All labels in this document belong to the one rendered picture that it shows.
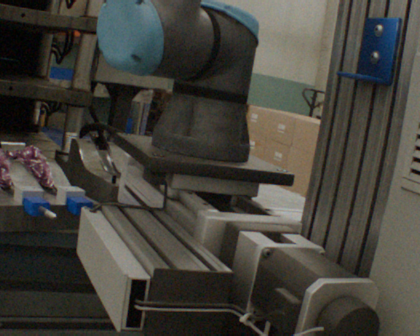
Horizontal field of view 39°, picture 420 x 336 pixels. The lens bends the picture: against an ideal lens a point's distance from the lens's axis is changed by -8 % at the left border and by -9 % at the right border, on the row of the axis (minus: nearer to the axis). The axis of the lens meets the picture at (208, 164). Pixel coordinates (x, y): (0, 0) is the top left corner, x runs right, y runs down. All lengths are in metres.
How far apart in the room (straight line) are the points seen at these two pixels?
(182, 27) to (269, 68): 8.50
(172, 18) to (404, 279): 0.45
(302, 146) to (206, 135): 4.58
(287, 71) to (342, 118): 8.63
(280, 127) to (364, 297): 5.19
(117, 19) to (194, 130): 0.20
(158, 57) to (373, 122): 0.29
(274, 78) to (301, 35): 0.83
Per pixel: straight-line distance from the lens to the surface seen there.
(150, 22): 0.80
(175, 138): 0.92
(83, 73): 2.08
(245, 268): 0.71
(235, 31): 0.92
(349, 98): 0.86
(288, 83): 9.51
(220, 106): 0.92
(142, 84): 2.30
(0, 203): 1.21
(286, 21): 9.46
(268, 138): 5.91
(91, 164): 1.59
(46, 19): 2.12
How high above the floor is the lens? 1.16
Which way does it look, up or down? 8 degrees down
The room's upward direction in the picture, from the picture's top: 10 degrees clockwise
